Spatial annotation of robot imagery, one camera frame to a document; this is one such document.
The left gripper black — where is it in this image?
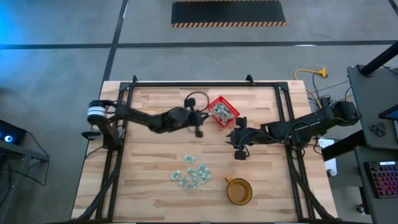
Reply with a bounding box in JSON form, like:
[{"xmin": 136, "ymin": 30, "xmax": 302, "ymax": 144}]
[{"xmin": 174, "ymin": 98, "xmax": 211, "ymax": 139}]

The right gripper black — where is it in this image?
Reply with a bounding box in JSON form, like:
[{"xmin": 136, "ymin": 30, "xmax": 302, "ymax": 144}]
[{"xmin": 226, "ymin": 116, "xmax": 262, "ymax": 161}]

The red plastic slotted basket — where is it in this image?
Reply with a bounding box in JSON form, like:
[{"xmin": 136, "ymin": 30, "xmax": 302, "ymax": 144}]
[{"xmin": 207, "ymin": 95, "xmax": 241, "ymax": 128}]

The amber glass mug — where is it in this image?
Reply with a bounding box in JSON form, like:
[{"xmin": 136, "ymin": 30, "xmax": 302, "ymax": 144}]
[{"xmin": 224, "ymin": 175, "xmax": 253, "ymax": 206}]

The white paper sheet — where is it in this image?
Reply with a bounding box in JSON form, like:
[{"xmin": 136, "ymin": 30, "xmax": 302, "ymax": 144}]
[{"xmin": 318, "ymin": 138, "xmax": 338, "ymax": 175}]

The black diagonal beam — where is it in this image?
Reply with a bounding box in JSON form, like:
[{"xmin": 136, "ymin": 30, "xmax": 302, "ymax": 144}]
[{"xmin": 322, "ymin": 130, "xmax": 367, "ymax": 162}]

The black hazard-striped mat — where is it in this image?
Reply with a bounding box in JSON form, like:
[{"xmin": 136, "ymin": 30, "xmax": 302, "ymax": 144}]
[{"xmin": 170, "ymin": 0, "xmax": 287, "ymax": 28}]

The backlit black keyboard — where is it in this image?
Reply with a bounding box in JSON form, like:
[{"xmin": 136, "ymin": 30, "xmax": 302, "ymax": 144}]
[{"xmin": 363, "ymin": 161, "xmax": 398, "ymax": 199}]

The blue-screen monitor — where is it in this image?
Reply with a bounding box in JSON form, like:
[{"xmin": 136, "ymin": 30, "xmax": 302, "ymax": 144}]
[{"xmin": 378, "ymin": 104, "xmax": 398, "ymax": 121}]

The gray desk with keyboard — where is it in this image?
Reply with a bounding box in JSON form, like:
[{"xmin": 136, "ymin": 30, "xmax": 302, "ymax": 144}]
[{"xmin": 354, "ymin": 145, "xmax": 398, "ymax": 224}]

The black pole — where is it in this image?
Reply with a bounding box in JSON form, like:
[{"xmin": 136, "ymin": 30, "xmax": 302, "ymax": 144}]
[{"xmin": 359, "ymin": 42, "xmax": 398, "ymax": 77}]

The black computer blue light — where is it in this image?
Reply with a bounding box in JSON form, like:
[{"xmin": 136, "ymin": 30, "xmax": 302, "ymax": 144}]
[{"xmin": 0, "ymin": 119, "xmax": 28, "ymax": 146}]

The left gripper's black cable loop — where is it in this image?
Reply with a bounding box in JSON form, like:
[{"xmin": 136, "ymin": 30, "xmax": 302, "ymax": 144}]
[{"xmin": 185, "ymin": 91, "xmax": 210, "ymax": 113}]

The black aluminium table frame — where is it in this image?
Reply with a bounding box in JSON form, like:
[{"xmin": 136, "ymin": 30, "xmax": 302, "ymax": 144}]
[{"xmin": 73, "ymin": 80, "xmax": 336, "ymax": 223}]

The yellow extension cord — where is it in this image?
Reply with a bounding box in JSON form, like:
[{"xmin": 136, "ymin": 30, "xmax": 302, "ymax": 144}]
[{"xmin": 294, "ymin": 67, "xmax": 328, "ymax": 108}]

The dark metal desk frame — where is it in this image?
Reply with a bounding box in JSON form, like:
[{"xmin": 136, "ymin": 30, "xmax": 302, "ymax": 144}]
[{"xmin": 0, "ymin": 139, "xmax": 50, "ymax": 218}]

